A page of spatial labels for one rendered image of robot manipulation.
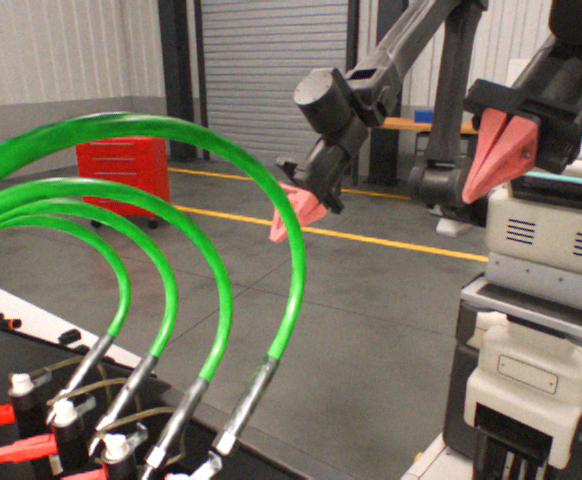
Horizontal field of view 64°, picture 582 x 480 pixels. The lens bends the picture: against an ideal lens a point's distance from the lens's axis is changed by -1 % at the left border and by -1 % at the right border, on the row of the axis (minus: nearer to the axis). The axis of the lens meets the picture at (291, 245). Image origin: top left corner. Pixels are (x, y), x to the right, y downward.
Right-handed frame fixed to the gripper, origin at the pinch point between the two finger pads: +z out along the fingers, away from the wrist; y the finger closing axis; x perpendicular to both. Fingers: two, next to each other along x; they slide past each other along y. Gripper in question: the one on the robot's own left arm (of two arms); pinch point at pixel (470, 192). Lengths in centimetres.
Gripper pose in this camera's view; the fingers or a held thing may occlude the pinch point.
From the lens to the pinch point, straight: 45.7
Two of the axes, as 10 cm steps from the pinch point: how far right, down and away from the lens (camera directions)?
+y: 6.8, 4.7, -5.6
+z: -6.2, 7.8, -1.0
